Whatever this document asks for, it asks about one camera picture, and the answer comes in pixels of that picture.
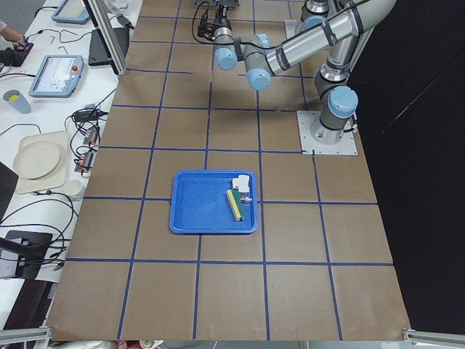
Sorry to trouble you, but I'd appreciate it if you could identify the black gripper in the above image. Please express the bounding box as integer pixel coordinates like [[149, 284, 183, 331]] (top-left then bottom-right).
[[198, 17, 232, 39]]

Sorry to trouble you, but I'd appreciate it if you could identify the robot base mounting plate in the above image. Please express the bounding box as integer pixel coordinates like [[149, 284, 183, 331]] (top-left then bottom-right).
[[296, 111, 357, 156]]

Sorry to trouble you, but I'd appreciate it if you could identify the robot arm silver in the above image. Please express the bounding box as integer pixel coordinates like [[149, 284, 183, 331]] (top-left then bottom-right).
[[299, 0, 340, 31], [191, 0, 395, 145]]

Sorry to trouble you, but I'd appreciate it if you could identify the white circuit breaker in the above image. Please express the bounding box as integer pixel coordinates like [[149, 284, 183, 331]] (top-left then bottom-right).
[[232, 174, 250, 195]]

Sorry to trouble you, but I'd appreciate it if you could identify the green yellow terminal block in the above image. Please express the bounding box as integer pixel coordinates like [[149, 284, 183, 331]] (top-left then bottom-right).
[[226, 189, 244, 221]]

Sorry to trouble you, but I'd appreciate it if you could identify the blue plastic tray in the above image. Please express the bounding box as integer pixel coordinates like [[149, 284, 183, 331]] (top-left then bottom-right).
[[169, 169, 258, 235]]

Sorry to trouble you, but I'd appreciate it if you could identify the grey cup yellow content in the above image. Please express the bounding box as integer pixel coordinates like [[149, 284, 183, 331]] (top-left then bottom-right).
[[3, 89, 31, 114]]

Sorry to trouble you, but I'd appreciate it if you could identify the white paper cup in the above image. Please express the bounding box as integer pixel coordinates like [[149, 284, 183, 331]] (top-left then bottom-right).
[[65, 180, 86, 201]]

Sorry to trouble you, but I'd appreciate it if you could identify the beige square tray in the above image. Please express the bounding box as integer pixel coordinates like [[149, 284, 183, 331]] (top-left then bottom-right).
[[13, 131, 70, 195]]

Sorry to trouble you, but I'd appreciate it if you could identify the beige round plate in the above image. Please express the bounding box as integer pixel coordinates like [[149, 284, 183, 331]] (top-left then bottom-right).
[[13, 140, 60, 179]]

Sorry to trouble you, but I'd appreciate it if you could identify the aluminium frame post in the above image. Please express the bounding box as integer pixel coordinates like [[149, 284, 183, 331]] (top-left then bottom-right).
[[83, 0, 126, 76]]

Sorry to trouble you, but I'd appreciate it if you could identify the black camera stand base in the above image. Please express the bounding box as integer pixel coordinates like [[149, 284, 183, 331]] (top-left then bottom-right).
[[1, 230, 53, 279]]

